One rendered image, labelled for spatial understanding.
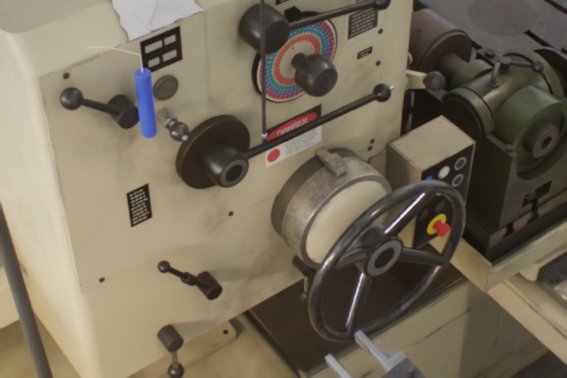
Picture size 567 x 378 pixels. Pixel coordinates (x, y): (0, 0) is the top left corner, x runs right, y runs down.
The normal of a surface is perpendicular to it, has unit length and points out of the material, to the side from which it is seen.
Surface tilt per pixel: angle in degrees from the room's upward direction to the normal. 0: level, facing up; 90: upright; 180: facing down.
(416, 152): 0
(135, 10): 49
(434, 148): 0
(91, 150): 90
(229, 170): 90
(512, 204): 90
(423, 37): 28
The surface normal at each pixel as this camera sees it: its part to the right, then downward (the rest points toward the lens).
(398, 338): 0.58, 0.55
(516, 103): -0.33, -0.50
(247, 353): 0.00, -0.73
